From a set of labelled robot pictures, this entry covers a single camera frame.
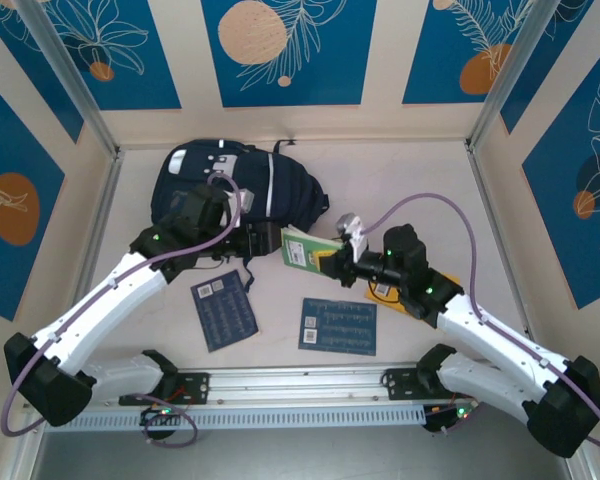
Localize green book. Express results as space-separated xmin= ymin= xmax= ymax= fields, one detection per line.
xmin=280 ymin=225 xmax=344 ymax=271

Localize yellow book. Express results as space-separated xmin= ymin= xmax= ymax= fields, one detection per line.
xmin=363 ymin=272 xmax=461 ymax=319

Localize blue booklet two QR codes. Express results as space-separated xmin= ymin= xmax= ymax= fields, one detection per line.
xmin=298 ymin=297 xmax=379 ymax=357

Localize navy blue backpack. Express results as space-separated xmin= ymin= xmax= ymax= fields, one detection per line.
xmin=150 ymin=138 xmax=331 ymax=294

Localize blue booklet one QR code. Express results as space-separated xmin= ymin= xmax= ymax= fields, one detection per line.
xmin=189 ymin=269 xmax=260 ymax=354

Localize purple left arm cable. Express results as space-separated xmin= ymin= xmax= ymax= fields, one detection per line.
xmin=0 ymin=172 xmax=244 ymax=449

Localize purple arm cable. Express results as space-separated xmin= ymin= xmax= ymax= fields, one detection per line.
xmin=362 ymin=192 xmax=600 ymax=451
xmin=0 ymin=172 xmax=244 ymax=449

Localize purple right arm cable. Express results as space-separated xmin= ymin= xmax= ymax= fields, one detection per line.
xmin=362 ymin=192 xmax=600 ymax=451

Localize aluminium side rail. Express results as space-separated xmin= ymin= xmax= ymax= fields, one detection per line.
xmin=62 ymin=148 xmax=127 ymax=341
xmin=463 ymin=139 xmax=536 ymax=346

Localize aluminium mounting rail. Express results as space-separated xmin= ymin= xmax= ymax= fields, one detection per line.
xmin=19 ymin=359 xmax=486 ymax=415

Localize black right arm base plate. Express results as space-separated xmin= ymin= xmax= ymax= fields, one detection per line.
xmin=382 ymin=367 xmax=431 ymax=401

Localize grey slotted cable duct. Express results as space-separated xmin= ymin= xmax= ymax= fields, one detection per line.
xmin=72 ymin=403 xmax=427 ymax=432

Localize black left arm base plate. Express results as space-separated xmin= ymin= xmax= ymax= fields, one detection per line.
xmin=118 ymin=369 xmax=211 ymax=407

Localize aluminium frame post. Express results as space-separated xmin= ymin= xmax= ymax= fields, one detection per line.
xmin=15 ymin=0 xmax=120 ymax=157
xmin=468 ymin=0 xmax=567 ymax=151

